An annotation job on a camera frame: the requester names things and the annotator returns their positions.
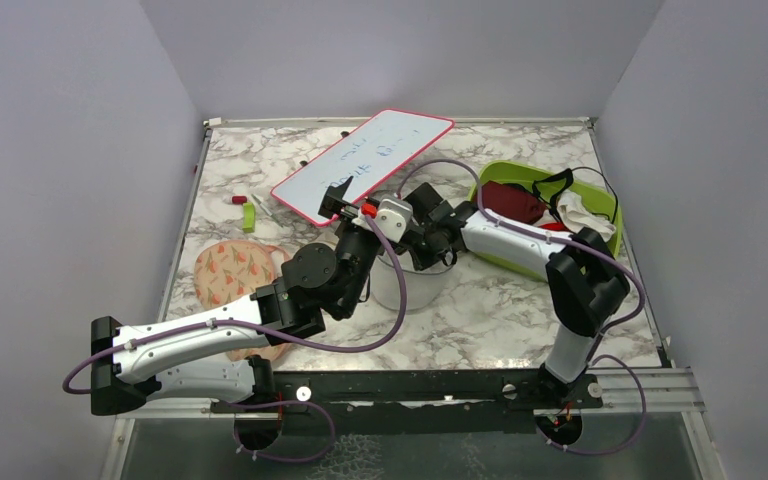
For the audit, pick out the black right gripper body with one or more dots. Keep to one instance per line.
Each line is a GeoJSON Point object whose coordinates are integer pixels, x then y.
{"type": "Point", "coordinates": [424, 249]}

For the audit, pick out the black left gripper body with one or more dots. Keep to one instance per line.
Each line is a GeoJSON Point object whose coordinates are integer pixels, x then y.
{"type": "Point", "coordinates": [354, 249]}

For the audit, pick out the white mesh laundry bag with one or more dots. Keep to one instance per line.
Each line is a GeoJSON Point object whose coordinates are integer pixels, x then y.
{"type": "Point", "coordinates": [422, 286]}

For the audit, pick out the dark red bra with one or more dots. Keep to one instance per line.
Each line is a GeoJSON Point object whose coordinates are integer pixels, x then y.
{"type": "Point", "coordinates": [512, 202]}

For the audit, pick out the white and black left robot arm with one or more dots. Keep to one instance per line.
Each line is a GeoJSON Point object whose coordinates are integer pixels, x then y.
{"type": "Point", "coordinates": [133, 365]}

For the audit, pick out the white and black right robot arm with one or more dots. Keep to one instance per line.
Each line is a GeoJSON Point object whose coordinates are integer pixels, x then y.
{"type": "Point", "coordinates": [586, 285]}

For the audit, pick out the floral pink laundry bag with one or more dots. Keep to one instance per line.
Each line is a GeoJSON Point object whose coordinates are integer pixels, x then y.
{"type": "Point", "coordinates": [231, 269]}

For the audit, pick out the red framed whiteboard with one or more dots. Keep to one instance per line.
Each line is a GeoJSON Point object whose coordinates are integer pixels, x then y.
{"type": "Point", "coordinates": [368, 156]}

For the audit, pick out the grey marker pen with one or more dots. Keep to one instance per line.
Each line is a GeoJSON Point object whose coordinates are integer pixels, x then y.
{"type": "Point", "coordinates": [263, 205]}

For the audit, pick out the green plastic basin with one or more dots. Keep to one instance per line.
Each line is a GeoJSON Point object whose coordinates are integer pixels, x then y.
{"type": "Point", "coordinates": [595, 199]}

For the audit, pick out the bright red garment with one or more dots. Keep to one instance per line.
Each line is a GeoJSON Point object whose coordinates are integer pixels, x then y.
{"type": "Point", "coordinates": [555, 226]}

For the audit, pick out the white cloth garment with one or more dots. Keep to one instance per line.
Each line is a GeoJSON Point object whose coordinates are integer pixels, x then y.
{"type": "Point", "coordinates": [575, 216]}

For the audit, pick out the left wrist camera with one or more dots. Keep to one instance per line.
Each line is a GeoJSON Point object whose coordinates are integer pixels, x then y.
{"type": "Point", "coordinates": [391, 215]}

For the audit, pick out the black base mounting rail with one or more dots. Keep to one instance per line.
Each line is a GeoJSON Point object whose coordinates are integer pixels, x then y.
{"type": "Point", "coordinates": [310, 403]}

